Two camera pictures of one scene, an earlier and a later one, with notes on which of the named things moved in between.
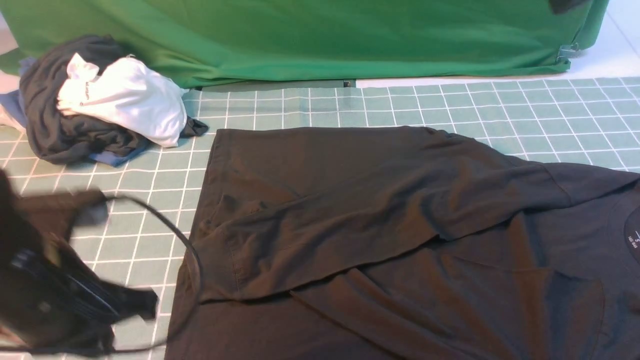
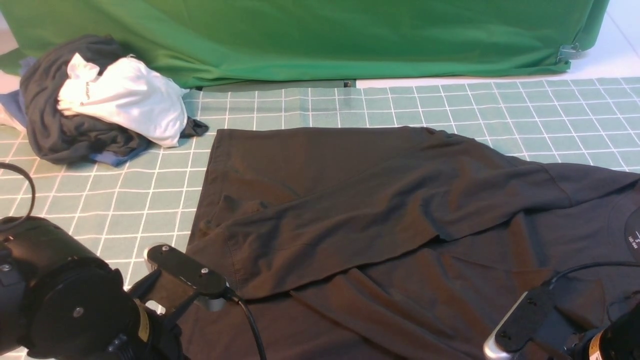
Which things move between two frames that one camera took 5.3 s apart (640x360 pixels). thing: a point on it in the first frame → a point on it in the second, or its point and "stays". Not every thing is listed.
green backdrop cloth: x=193 y=43 stays
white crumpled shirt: x=140 y=97 stays
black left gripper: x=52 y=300 → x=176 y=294
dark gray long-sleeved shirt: x=408 y=243 stays
